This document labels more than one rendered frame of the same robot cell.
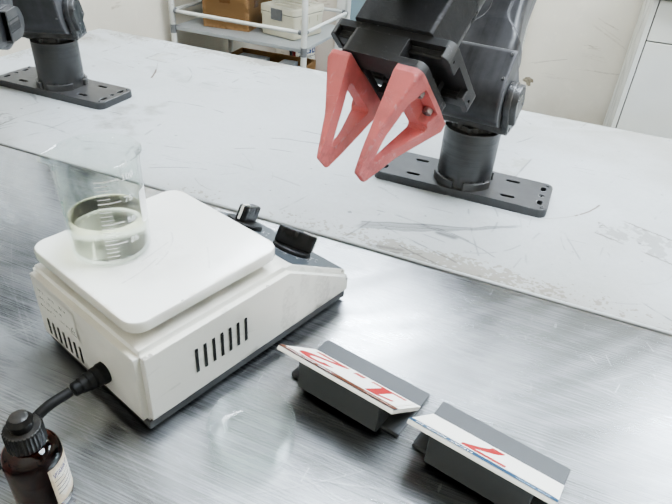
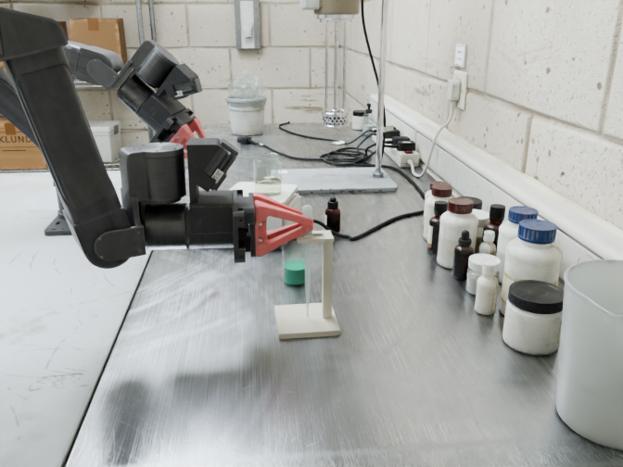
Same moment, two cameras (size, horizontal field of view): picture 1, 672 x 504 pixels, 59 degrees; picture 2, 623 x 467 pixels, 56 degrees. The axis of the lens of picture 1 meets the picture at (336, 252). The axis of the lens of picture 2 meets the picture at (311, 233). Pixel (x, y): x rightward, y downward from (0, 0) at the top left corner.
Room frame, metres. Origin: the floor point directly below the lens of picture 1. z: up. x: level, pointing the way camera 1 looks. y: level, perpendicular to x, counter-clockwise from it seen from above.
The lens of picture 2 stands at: (0.70, 1.08, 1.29)
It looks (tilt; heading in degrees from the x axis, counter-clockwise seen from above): 20 degrees down; 244
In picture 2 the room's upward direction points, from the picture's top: straight up
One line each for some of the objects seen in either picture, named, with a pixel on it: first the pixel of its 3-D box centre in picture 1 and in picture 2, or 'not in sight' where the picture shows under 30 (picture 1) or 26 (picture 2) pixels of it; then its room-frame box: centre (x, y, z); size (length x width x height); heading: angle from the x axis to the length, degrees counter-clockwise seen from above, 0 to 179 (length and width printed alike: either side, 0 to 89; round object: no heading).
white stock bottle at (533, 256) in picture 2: not in sight; (531, 269); (0.11, 0.56, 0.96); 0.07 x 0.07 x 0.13
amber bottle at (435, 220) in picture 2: not in sight; (438, 226); (0.08, 0.32, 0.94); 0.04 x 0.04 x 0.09
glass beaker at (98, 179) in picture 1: (99, 199); (269, 175); (0.32, 0.15, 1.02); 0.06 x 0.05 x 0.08; 127
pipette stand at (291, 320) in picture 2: not in sight; (306, 279); (0.40, 0.45, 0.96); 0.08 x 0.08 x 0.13; 71
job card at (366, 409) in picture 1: (355, 372); not in sight; (0.29, -0.02, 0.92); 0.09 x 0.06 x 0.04; 57
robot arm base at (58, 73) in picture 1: (58, 63); not in sight; (0.84, 0.42, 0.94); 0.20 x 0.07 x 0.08; 69
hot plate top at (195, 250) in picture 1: (157, 250); (260, 193); (0.33, 0.12, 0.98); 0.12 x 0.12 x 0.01; 52
